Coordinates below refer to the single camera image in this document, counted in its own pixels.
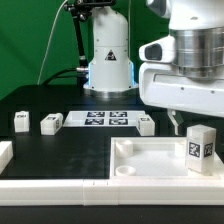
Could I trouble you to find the white U-shaped fence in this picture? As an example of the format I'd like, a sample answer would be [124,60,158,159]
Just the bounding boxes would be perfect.
[0,139,224,206]

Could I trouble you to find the black camera stand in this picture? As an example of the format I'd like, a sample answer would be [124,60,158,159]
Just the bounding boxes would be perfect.
[64,0,116,73]

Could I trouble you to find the black cable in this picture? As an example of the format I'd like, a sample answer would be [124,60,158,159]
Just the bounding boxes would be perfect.
[41,67,90,86]

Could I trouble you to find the white marker base plate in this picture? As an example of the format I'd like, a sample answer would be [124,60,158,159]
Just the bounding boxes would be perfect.
[64,110,144,127]

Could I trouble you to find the white square tabletop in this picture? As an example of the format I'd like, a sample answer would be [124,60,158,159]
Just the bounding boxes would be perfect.
[110,137,224,180]

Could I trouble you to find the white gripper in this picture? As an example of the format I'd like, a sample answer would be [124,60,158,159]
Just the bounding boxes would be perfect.
[139,36,224,135]

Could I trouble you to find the white cable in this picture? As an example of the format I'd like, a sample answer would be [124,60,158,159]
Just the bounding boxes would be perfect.
[37,0,69,86]

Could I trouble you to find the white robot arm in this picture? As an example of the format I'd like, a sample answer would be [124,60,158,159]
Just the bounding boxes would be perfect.
[84,0,224,117]

